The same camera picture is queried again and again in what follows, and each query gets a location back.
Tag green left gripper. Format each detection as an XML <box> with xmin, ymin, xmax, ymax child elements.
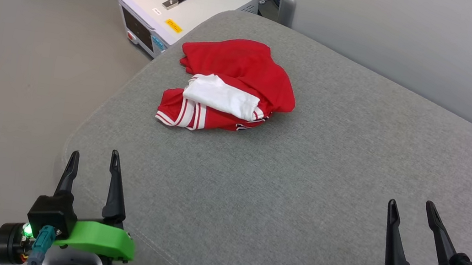
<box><xmin>46</xmin><ymin>142</ymin><xmax>149</xmax><ymax>263</ymax></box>

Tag red and white jersey shirt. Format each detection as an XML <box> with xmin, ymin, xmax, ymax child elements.
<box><xmin>154</xmin><ymin>28</ymin><xmax>304</xmax><ymax>145</ymax></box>

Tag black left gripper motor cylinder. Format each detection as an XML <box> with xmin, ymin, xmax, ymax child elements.
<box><xmin>0</xmin><ymin>220</ymin><xmax>37</xmax><ymax>265</ymax></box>

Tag white power supply unit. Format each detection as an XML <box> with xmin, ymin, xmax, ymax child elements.
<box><xmin>110</xmin><ymin>0</ymin><xmax>261</xmax><ymax>73</ymax></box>

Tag grey metal post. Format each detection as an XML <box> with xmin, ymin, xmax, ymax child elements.
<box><xmin>276</xmin><ymin>0</ymin><xmax>298</xmax><ymax>28</ymax></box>

